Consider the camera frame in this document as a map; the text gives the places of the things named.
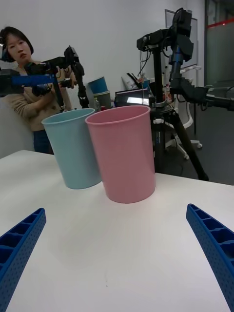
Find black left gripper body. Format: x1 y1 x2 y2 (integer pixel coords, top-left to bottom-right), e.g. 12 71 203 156
0 69 25 97

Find pale blue plastic bin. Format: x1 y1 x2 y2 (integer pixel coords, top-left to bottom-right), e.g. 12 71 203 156
40 108 103 190

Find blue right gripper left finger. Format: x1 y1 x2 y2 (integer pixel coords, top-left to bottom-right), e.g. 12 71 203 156
0 207 47 312

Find black camera tripod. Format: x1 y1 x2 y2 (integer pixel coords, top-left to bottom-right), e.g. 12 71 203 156
149 46 210 181

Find black monitor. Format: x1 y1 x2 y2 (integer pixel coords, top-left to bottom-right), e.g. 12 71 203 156
114 88 150 108

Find person's left hand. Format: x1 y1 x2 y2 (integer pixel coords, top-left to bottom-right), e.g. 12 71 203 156
63 72 77 89

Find pink plastic bin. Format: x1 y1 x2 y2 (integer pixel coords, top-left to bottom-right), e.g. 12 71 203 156
84 105 156 204

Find grey-green bin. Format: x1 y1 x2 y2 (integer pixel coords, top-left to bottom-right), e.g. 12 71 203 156
93 90 112 110

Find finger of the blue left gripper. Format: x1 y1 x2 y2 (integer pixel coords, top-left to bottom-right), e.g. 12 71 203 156
11 74 56 87

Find person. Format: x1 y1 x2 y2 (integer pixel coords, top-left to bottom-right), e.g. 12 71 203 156
0 26 78 155

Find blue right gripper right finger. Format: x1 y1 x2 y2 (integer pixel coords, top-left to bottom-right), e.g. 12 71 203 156
186 203 234 312

